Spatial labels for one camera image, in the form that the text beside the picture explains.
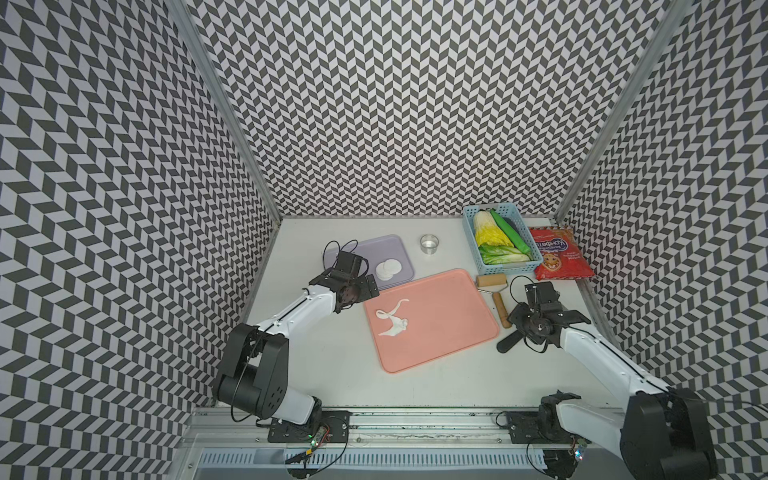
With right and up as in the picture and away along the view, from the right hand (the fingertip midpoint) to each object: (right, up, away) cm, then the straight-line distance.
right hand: (516, 324), depth 87 cm
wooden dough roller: (-2, +11, +12) cm, 16 cm away
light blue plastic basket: (-8, +36, +26) cm, 45 cm away
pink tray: (-25, -1, +8) cm, 26 cm away
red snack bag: (+22, +19, +14) cm, 33 cm away
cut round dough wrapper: (-39, +15, +14) cm, 44 cm away
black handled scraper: (-2, -5, 0) cm, 5 cm away
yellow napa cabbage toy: (-3, +28, +17) cm, 33 cm away
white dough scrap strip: (-35, -1, +3) cm, 35 cm away
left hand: (-46, +9, +3) cm, 47 cm away
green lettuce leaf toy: (-2, +20, +12) cm, 24 cm away
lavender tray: (-39, +19, +16) cm, 46 cm away
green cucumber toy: (+7, +25, +18) cm, 32 cm away
